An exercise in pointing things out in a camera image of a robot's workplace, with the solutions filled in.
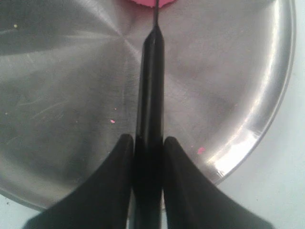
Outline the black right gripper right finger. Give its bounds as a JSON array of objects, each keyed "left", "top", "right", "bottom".
[{"left": 163, "top": 136, "right": 273, "bottom": 229}]

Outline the pink clay piece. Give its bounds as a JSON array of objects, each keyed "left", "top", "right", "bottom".
[{"left": 132, "top": 0, "right": 175, "bottom": 8}]

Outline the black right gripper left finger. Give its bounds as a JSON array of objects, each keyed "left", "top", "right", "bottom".
[{"left": 24, "top": 134, "right": 133, "bottom": 229}]

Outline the black knife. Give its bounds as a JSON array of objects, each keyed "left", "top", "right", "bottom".
[{"left": 130, "top": 1, "right": 164, "bottom": 229}]

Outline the round stainless steel plate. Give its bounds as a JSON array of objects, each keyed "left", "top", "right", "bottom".
[{"left": 0, "top": 0, "right": 295, "bottom": 210}]

